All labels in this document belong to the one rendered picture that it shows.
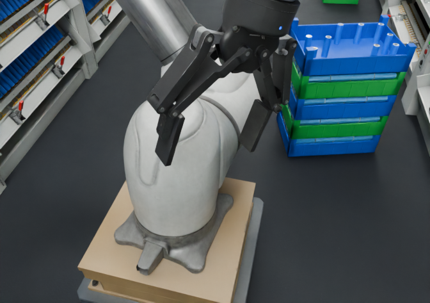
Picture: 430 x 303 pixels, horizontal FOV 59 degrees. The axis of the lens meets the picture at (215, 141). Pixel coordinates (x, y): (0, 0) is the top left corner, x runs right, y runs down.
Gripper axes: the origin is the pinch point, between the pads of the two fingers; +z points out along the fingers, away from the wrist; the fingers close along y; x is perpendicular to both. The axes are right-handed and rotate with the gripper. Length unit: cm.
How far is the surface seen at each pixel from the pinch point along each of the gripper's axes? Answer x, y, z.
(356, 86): -24, -70, 6
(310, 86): -30, -59, 10
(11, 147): -79, 8, 60
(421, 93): -21, -110, 9
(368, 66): -23, -70, 0
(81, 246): -34, 0, 61
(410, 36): -48, -137, -2
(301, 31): -47, -66, 0
